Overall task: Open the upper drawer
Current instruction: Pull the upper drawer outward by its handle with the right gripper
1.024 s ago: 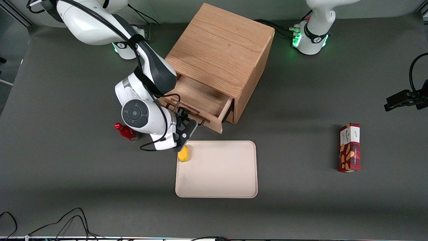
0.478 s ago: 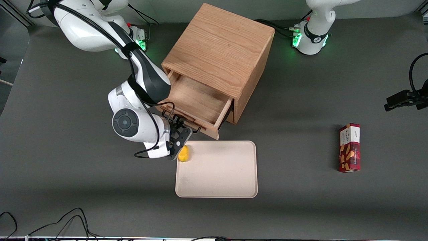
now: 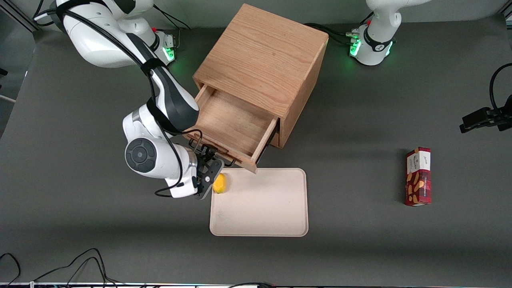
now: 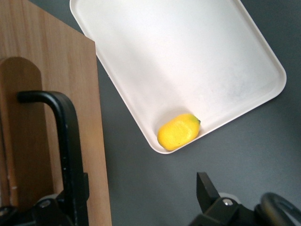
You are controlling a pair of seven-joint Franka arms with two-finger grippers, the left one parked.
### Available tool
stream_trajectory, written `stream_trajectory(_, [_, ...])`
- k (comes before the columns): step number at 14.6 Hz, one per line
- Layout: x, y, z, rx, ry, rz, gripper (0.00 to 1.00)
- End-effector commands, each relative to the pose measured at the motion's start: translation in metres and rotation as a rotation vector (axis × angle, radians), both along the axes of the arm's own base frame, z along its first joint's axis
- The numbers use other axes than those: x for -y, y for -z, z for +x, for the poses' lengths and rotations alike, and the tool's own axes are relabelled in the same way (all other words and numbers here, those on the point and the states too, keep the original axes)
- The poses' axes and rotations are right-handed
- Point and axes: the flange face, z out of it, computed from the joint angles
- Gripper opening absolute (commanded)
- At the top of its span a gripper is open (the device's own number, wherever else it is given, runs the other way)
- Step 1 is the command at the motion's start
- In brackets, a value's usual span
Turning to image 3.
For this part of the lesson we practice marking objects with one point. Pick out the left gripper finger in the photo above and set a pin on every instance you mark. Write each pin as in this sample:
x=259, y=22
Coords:
x=480, y=118

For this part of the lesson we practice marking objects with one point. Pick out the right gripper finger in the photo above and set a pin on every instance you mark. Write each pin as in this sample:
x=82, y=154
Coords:
x=207, y=152
x=210, y=176

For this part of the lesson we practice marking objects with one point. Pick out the wooden two-drawer cabinet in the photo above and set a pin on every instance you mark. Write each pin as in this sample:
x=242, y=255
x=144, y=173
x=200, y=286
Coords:
x=264, y=52

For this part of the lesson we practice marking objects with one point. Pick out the yellow lemon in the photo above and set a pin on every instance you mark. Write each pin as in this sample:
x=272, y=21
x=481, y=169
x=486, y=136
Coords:
x=220, y=184

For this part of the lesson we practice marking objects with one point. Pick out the cream plastic serving tray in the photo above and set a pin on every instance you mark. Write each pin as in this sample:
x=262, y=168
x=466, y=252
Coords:
x=260, y=204

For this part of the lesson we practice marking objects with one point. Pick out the red tartan shortbread cookie box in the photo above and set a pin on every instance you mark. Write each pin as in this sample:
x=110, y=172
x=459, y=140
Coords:
x=418, y=176

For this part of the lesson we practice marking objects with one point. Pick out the aluminium frame bar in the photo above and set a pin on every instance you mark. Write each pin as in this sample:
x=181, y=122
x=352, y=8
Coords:
x=20, y=16

